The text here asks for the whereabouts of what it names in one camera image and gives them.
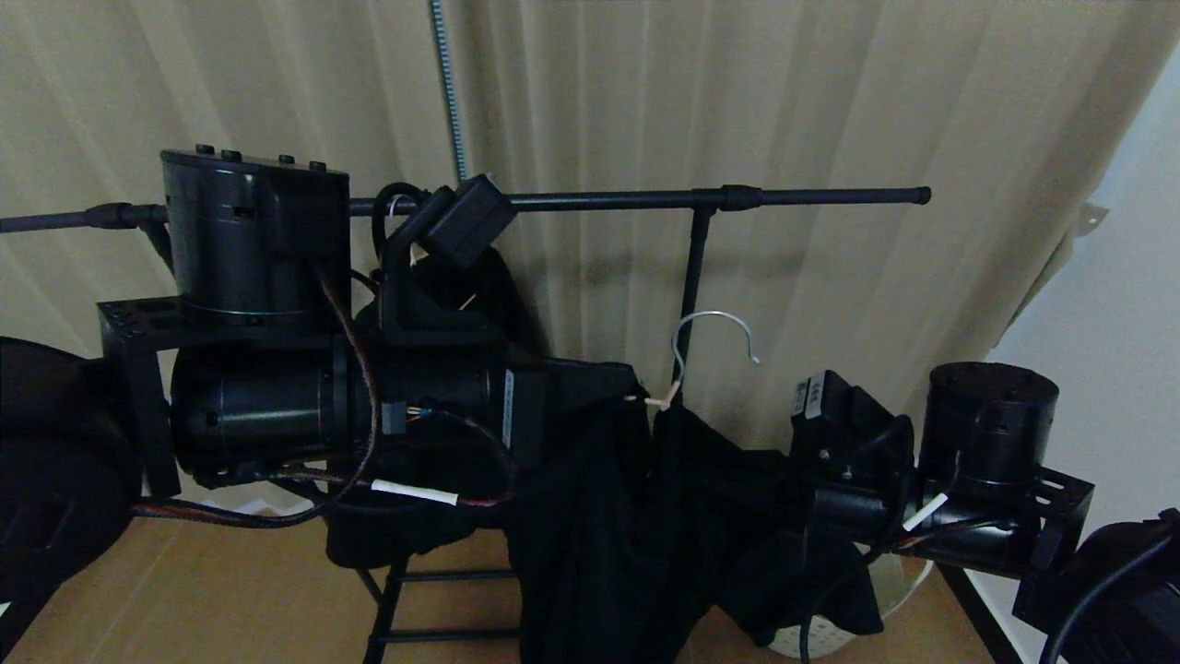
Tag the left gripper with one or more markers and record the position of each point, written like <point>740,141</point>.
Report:
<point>277,406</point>

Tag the beige curtain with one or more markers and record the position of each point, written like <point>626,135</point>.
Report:
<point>830,92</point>

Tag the white wall hook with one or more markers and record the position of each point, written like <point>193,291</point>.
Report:
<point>1092,219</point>

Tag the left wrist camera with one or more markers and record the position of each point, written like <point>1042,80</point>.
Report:
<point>470,221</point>

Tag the white laundry basket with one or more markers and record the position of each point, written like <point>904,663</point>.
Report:
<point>830,636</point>

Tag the black garment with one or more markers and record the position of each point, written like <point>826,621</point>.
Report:
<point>498,295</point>
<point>599,553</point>

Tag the pink clothes hanger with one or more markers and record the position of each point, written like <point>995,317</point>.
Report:
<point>682,327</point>
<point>391,205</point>

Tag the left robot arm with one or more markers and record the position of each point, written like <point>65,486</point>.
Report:
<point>249,231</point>

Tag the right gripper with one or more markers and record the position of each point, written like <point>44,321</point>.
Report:
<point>867,515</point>

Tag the black clothes rack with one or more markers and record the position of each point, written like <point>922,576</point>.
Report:
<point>645,198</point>

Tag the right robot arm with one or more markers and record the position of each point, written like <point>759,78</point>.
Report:
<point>991,415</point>

